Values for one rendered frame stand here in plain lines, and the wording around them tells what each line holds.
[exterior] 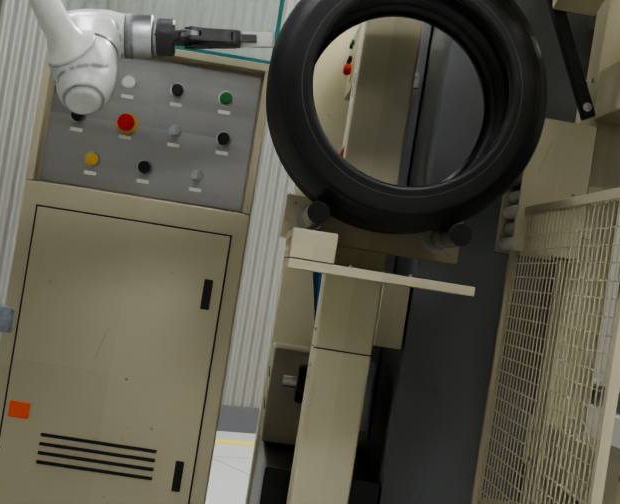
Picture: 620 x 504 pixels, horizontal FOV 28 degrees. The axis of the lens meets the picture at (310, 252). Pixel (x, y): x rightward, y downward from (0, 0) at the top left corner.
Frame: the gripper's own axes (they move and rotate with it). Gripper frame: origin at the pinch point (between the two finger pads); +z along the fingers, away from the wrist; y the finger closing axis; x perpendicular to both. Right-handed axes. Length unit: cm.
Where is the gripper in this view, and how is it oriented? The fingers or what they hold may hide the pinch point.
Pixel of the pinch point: (257, 39)
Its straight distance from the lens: 256.1
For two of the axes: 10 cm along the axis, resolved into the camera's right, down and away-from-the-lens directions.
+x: -0.2, 10.0, -0.1
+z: 10.0, 0.2, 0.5
